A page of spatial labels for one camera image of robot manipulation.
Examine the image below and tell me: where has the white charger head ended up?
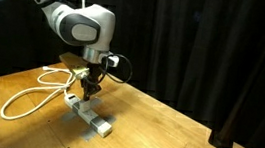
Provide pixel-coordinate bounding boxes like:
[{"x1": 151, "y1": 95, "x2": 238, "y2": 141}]
[{"x1": 77, "y1": 98, "x2": 94, "y2": 113}]

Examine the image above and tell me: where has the wooden camera mount plate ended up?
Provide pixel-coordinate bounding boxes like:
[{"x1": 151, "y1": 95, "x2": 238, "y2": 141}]
[{"x1": 57, "y1": 51, "x2": 90, "y2": 73}]

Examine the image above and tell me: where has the white power strip cable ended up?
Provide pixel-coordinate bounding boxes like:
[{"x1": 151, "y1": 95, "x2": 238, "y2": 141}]
[{"x1": 0, "y1": 62, "x2": 78, "y2": 128}]

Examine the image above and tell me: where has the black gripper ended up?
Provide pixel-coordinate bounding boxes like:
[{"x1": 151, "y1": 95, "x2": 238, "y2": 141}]
[{"x1": 78, "y1": 62, "x2": 105, "y2": 104}]

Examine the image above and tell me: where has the black stand post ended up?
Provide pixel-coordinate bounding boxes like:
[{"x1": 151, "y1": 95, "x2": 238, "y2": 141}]
[{"x1": 207, "y1": 69, "x2": 265, "y2": 148}]

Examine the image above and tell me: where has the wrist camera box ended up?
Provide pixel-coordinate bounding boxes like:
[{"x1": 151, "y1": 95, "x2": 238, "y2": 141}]
[{"x1": 71, "y1": 64, "x2": 92, "y2": 81}]

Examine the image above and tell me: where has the black curtain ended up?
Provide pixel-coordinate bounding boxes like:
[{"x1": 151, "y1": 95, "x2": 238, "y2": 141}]
[{"x1": 0, "y1": 0, "x2": 265, "y2": 148}]

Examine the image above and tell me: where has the white power strip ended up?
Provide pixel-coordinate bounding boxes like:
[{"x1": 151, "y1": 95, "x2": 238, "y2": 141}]
[{"x1": 59, "y1": 92, "x2": 117, "y2": 139}]

